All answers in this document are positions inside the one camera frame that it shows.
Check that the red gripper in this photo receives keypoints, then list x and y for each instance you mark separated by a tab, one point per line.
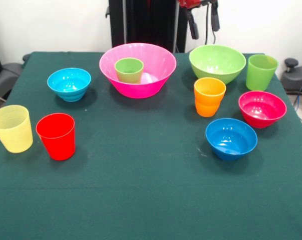
190	3

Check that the large green bowl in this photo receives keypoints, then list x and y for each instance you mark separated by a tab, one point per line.
216	65

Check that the rounded green cup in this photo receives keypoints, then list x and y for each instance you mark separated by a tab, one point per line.
129	72

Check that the tall green cup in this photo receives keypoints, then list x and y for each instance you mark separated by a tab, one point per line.
259	77

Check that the large pink bowl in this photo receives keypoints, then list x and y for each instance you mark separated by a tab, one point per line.
150	85

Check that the orange cup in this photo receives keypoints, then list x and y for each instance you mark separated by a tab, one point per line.
208	105

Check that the grey chair base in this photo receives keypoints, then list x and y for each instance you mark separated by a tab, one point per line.
5	77
296	80

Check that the small magenta bowl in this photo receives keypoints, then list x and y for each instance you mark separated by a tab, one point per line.
261	117

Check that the small blue bowl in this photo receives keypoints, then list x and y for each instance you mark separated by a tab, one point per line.
231	147

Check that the small cyan bowl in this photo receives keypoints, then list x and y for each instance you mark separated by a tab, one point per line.
69	85

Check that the dark green tablecloth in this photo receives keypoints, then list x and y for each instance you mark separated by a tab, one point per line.
145	175

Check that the red cup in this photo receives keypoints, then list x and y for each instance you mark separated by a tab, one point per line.
56	142

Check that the yellow cup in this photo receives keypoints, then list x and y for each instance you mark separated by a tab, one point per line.
14	135

